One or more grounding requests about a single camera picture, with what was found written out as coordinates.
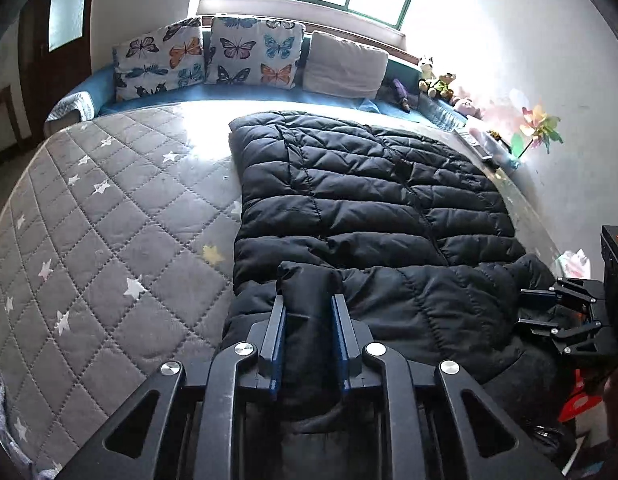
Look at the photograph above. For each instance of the green plush toy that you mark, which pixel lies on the green plush toy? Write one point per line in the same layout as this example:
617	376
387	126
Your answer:
441	87

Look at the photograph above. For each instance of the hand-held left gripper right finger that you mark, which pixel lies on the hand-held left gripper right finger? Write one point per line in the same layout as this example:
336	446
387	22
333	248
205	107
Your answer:
340	345

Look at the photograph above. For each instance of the blue sofa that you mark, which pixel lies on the blue sofa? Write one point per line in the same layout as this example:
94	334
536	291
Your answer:
89	95

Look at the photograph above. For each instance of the grey quilted star mattress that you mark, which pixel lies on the grey quilted star mattress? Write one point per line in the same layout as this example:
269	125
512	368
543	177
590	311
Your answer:
114	240

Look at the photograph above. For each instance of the pink plush toy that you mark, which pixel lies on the pink plush toy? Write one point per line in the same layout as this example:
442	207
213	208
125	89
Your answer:
466	107

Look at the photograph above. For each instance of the colourful pinwheel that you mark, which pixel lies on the colourful pinwheel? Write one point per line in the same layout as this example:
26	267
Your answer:
536	127

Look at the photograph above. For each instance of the black puffer jacket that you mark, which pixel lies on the black puffer jacket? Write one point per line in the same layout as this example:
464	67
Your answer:
379	210

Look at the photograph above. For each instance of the dark wooden door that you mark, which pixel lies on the dark wooden door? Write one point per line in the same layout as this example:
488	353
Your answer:
39	70

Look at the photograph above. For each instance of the red plastic item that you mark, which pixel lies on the red plastic item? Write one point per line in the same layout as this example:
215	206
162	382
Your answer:
579	402

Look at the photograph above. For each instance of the crumpled white tissue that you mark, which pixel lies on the crumpled white tissue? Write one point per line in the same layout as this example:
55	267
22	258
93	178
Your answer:
574	262

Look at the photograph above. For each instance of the grey patterned cloth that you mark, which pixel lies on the grey patterned cloth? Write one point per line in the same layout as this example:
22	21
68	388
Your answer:
9	440

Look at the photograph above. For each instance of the wooden side table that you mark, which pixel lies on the wooden side table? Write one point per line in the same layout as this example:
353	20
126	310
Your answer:
9	97

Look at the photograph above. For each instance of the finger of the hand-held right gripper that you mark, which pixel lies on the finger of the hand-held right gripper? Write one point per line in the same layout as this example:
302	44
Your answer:
559	332
564	292

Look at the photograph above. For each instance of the plain grey pillow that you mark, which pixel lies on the plain grey pillow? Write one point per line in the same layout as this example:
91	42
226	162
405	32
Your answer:
344	65

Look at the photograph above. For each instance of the butterfly print pillow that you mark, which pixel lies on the butterfly print pillow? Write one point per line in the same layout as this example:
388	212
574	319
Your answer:
254	52
159	60

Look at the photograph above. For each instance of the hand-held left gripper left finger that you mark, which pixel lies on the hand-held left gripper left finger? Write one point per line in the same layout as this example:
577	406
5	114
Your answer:
277	350

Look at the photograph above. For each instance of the purple plush toy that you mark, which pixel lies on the purple plush toy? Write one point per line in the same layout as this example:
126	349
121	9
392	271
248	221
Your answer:
401	92

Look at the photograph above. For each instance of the white plush dog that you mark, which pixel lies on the white plush dog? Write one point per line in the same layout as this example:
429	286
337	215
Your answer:
427	66

